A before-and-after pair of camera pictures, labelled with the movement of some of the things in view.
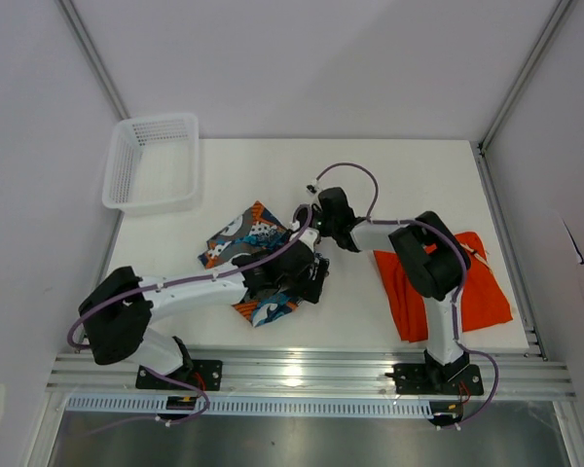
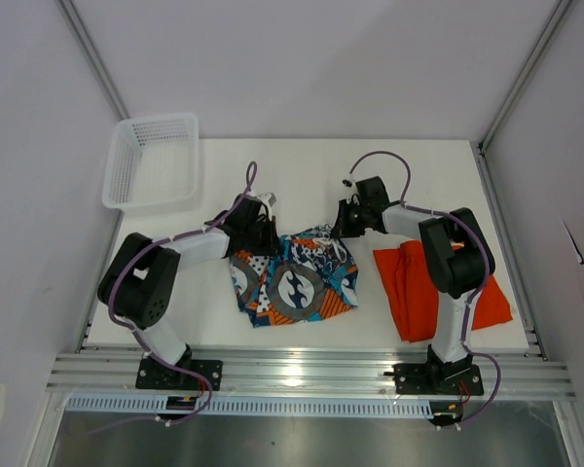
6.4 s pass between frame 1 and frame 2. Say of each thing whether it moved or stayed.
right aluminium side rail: stayed
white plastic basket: stayed
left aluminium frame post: stayed
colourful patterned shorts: moved
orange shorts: stayed
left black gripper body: moved
